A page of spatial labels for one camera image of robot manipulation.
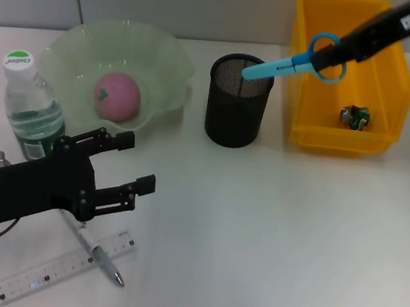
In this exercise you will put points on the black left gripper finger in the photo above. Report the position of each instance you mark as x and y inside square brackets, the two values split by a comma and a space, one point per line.
[145, 185]
[124, 141]

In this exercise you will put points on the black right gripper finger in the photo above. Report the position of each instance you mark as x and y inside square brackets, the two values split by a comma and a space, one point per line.
[334, 49]
[336, 59]

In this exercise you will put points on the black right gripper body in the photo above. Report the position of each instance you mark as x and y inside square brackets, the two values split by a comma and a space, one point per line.
[382, 33]

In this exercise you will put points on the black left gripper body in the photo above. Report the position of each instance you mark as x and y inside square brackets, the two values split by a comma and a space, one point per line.
[40, 184]

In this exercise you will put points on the pink toy peach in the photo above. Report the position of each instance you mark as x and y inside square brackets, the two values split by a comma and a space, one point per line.
[119, 99]

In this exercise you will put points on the green plastic wrapper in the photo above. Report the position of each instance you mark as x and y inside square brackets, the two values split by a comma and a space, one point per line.
[355, 117]

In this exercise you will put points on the blue scissors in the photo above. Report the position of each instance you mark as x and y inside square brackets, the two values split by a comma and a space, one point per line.
[274, 68]

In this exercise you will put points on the clear water bottle green label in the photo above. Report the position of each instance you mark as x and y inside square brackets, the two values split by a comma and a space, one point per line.
[25, 98]

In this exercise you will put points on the transparent plastic ruler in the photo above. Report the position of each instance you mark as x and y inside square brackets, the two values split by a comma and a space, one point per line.
[39, 275]

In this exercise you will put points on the translucent green wavy fruit plate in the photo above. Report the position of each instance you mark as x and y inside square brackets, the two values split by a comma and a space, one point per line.
[156, 62]

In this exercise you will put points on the grey silver pen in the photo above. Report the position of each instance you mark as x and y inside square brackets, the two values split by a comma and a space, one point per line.
[113, 274]

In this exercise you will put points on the black mesh pen holder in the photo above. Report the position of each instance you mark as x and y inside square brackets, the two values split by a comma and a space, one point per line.
[232, 119]

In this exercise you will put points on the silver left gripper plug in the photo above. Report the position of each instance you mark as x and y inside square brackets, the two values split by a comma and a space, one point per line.
[1, 158]

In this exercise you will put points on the yellow plastic bin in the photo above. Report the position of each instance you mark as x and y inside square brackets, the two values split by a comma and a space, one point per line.
[329, 110]

